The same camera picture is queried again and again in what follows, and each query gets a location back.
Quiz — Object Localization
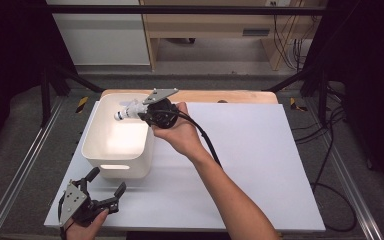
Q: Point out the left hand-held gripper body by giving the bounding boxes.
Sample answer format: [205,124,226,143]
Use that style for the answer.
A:
[59,181,120,228]

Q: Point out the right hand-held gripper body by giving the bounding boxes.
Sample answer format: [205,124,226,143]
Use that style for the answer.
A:
[142,87,181,131]

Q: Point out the blue banded white shuttlecock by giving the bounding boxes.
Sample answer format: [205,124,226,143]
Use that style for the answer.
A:
[113,99,149,122]

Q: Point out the white plastic storage bin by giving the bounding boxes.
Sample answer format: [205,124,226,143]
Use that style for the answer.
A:
[80,92,156,180]

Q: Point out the person's right hand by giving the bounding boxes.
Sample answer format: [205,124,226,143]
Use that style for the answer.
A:
[151,101,208,165]

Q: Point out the person's left hand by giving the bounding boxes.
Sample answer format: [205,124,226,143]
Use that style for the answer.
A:
[65,208,110,240]

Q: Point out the wooden table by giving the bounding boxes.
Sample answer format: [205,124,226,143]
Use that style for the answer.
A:
[99,88,279,105]

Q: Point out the yellow black tape strip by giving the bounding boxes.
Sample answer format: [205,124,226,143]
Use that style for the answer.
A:
[289,97,308,113]
[75,96,90,114]

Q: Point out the white cabinet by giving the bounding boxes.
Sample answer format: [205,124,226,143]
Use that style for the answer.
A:
[45,0,151,67]

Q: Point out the black metal stand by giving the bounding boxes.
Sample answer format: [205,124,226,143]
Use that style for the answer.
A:
[39,63,105,128]
[262,63,330,126]

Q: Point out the light wooden desk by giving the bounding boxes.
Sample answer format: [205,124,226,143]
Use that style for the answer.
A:
[139,0,328,72]

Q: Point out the black horizontal bar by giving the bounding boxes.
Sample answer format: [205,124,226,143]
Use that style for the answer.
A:
[43,4,328,16]

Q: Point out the white table mat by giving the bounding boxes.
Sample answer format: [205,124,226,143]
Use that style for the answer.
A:
[43,101,327,233]

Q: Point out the black curtain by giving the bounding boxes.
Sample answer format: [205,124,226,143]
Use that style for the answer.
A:
[326,0,384,201]
[0,0,78,161]

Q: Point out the white power strip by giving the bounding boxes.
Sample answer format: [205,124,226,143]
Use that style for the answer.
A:
[265,0,293,8]

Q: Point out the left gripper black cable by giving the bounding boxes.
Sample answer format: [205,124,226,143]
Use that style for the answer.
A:
[57,194,68,240]

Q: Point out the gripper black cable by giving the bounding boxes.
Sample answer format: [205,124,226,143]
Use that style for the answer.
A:
[166,109,223,168]
[57,194,68,240]

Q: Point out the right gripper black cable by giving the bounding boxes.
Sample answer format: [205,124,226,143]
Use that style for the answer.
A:
[166,109,223,168]

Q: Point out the aluminium rail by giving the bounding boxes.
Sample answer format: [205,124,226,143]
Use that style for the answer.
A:
[0,97,65,240]
[304,99,384,240]

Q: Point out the hanging black desk cables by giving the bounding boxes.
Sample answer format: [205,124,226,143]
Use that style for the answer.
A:
[272,13,313,72]

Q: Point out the black floor cable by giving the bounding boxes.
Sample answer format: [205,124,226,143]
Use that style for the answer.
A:
[309,106,358,233]

